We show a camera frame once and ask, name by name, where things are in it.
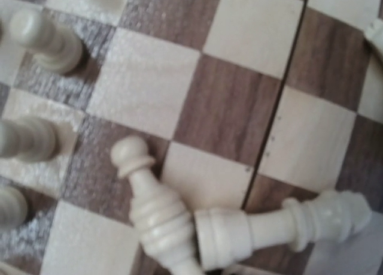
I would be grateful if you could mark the white pawn row slot three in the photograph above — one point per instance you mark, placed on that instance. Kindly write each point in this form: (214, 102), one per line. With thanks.
(28, 139)

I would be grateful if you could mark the white pawn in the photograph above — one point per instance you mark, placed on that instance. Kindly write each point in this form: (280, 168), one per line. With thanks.
(14, 208)
(54, 46)

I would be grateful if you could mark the wooden chess board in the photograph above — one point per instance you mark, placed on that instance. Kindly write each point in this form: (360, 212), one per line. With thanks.
(244, 103)

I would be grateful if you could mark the fallen white bishop centre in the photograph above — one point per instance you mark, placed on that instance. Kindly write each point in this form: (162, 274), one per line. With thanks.
(158, 213)

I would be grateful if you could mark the fallen white rook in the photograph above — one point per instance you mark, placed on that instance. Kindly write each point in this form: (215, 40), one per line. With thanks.
(227, 236)

